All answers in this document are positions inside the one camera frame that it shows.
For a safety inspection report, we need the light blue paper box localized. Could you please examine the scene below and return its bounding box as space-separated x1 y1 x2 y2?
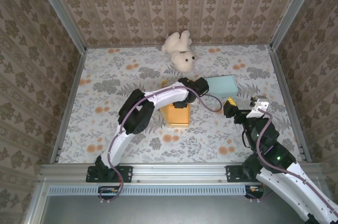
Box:
205 74 238 98

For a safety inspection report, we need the orange paper box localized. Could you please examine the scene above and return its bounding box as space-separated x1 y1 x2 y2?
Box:
161 80 191 128

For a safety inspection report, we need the cream plush teddy bear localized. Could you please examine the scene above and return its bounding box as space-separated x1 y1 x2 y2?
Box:
161 30 196 73

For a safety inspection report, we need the black connector board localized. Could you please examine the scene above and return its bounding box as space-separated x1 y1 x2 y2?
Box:
244 184 265 200
98 185 120 200

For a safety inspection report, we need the floral tablecloth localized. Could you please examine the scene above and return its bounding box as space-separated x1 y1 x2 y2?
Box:
58 45 303 164

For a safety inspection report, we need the grey metal panel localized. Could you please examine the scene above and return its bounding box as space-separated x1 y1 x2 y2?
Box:
39 195 325 224

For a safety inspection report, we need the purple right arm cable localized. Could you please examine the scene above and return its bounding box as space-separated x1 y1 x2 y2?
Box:
241 107 338 209

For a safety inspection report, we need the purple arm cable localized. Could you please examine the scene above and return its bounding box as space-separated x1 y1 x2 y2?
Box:
99 85 224 203
241 107 338 209

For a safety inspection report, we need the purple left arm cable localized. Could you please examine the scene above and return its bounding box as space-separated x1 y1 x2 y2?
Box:
99 85 224 203

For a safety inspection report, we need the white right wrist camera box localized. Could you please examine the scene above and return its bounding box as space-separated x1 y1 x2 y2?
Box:
250 96 269 111

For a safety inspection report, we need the aluminium side rail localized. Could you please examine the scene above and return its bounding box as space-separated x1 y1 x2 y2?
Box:
268 45 314 163
50 48 87 164

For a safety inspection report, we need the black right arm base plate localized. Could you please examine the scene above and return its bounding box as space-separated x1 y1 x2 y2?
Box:
226 165 275 183

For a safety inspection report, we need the aluminium table rail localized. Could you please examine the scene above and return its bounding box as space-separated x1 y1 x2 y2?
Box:
39 163 322 182

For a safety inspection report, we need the grey slotted cable duct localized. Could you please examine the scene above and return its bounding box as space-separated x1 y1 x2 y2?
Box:
48 184 248 196

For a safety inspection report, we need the aluminium frame post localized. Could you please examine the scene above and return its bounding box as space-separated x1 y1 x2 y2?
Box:
269 0 322 50
31 0 87 53

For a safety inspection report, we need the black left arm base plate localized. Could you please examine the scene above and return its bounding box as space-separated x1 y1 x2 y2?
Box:
86 165 133 183

